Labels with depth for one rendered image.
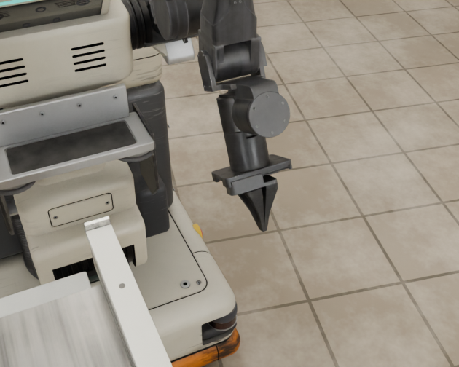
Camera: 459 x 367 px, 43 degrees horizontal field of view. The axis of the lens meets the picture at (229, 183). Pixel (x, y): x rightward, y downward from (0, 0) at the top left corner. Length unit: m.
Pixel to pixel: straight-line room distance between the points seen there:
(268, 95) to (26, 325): 0.39
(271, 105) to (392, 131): 1.77
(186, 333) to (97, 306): 0.74
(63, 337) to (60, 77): 0.46
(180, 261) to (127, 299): 0.87
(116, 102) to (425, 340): 1.13
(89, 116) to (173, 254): 0.60
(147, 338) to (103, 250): 0.13
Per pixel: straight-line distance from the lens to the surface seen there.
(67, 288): 0.71
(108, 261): 0.65
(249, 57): 0.79
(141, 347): 0.57
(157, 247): 1.51
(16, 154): 0.98
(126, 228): 1.16
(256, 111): 0.72
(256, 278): 1.80
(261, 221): 0.84
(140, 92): 1.34
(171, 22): 0.86
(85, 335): 0.67
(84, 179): 1.13
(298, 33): 3.17
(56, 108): 0.97
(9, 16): 0.89
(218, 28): 0.75
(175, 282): 1.43
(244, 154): 0.80
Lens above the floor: 1.37
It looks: 40 degrees down
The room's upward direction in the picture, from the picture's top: straight up
